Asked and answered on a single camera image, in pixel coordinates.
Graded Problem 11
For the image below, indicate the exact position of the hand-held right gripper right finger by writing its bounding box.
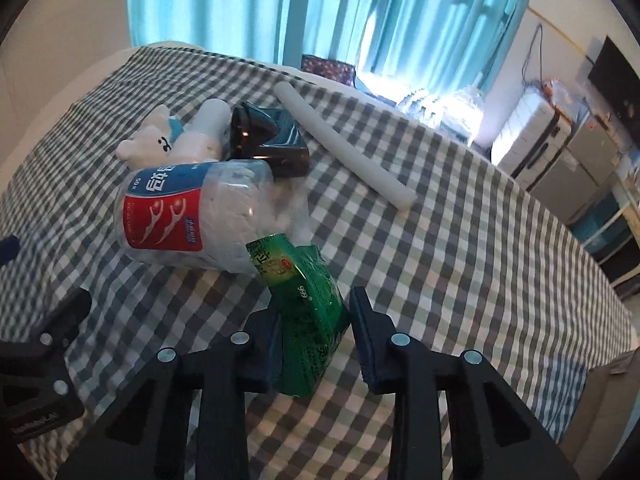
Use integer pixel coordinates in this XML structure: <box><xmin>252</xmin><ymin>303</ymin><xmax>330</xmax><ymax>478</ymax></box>
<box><xmin>348</xmin><ymin>286</ymin><xmax>581</xmax><ymax>480</ymax></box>

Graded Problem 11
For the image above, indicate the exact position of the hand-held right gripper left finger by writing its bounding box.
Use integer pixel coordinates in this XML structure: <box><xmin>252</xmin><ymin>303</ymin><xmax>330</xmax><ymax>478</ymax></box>
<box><xmin>55</xmin><ymin>310</ymin><xmax>283</xmax><ymax>480</ymax></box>

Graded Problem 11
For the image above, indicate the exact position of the green packet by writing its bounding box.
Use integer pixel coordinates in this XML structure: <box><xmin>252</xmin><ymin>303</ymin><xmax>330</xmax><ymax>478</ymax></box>
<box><xmin>245</xmin><ymin>232</ymin><xmax>351</xmax><ymax>400</ymax></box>

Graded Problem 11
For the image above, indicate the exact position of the white bear toy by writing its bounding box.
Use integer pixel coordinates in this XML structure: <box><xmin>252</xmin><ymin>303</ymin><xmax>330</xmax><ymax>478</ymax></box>
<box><xmin>116</xmin><ymin>105</ymin><xmax>187</xmax><ymax>167</ymax></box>

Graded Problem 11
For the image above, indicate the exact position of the white foam tube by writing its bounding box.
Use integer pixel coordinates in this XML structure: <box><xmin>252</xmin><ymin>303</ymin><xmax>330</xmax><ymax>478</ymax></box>
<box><xmin>273</xmin><ymin>81</ymin><xmax>417</xmax><ymax>211</ymax></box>

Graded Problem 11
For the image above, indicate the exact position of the black teal box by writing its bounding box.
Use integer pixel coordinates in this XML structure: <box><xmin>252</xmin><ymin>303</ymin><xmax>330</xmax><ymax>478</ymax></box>
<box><xmin>227</xmin><ymin>101</ymin><xmax>310</xmax><ymax>178</ymax></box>

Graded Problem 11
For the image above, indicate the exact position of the clear floss pick jar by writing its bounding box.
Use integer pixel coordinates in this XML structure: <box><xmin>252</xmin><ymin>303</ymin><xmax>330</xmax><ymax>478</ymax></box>
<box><xmin>114</xmin><ymin>159</ymin><xmax>281</xmax><ymax>276</ymax></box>

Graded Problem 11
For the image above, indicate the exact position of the pack of water bottles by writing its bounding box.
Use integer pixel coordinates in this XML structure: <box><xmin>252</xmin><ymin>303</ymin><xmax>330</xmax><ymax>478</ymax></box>
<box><xmin>397</xmin><ymin>87</ymin><xmax>443</xmax><ymax>126</ymax></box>

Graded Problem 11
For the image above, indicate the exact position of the large clear water jug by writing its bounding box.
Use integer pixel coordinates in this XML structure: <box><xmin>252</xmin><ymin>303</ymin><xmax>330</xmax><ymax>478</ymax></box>
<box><xmin>440</xmin><ymin>85</ymin><xmax>486</xmax><ymax>148</ymax></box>

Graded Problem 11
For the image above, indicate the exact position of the blue plastic basket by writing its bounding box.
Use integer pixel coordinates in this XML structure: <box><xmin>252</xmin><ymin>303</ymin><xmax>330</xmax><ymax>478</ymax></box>
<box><xmin>570</xmin><ymin>195</ymin><xmax>631</xmax><ymax>256</ymax></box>

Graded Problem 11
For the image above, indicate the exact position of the white suitcase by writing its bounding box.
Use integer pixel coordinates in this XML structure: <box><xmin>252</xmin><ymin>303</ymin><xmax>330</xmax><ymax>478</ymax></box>
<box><xmin>492</xmin><ymin>92</ymin><xmax>573</xmax><ymax>186</ymax></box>

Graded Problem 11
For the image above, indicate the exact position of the grey fridge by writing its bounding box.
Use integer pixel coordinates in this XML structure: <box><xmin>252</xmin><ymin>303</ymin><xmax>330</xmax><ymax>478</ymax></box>
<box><xmin>530</xmin><ymin>115</ymin><xmax>626</xmax><ymax>221</ymax></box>

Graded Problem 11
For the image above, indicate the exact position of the dark floral bag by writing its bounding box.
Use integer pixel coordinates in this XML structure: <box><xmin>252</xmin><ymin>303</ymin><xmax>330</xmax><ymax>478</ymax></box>
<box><xmin>301</xmin><ymin>54</ymin><xmax>358</xmax><ymax>86</ymax></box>

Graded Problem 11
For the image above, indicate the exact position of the clear plastic bag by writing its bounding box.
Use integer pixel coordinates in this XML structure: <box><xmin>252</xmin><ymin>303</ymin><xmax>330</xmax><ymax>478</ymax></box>
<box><xmin>542</xmin><ymin>77</ymin><xmax>586</xmax><ymax>116</ymax></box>

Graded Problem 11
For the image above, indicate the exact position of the teal curtain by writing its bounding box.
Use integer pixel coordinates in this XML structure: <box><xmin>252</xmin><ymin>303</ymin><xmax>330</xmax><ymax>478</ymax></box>
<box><xmin>127</xmin><ymin>0</ymin><xmax>538</xmax><ymax>101</ymax></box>

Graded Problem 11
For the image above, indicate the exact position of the black television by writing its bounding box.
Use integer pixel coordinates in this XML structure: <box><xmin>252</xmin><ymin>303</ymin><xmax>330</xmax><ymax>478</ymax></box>
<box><xmin>587</xmin><ymin>35</ymin><xmax>640</xmax><ymax>131</ymax></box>

